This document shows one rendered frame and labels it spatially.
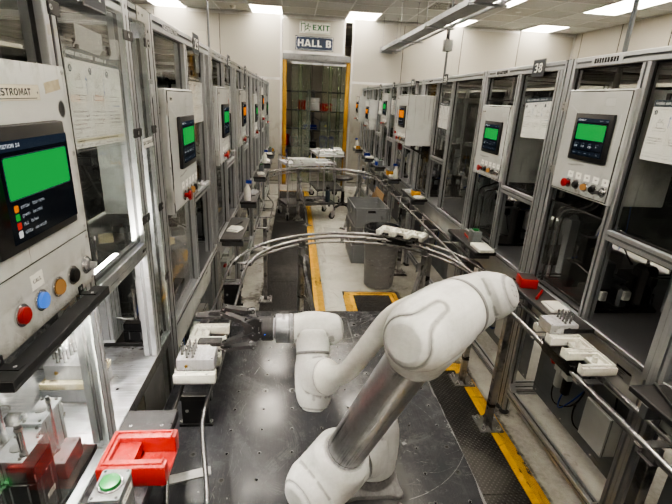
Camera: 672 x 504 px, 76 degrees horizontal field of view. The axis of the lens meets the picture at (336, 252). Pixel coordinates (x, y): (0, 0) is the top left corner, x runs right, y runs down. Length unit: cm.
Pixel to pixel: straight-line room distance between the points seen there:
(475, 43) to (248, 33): 456
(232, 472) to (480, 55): 950
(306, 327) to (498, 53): 942
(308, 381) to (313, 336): 13
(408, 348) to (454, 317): 10
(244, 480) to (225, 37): 877
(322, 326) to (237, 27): 860
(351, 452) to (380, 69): 891
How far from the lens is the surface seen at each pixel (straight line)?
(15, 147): 87
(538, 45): 1076
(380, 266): 431
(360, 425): 104
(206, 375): 161
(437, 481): 157
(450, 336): 79
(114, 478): 111
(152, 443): 129
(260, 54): 951
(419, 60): 981
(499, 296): 92
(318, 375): 127
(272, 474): 154
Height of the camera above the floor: 179
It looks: 19 degrees down
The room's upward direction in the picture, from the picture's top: 3 degrees clockwise
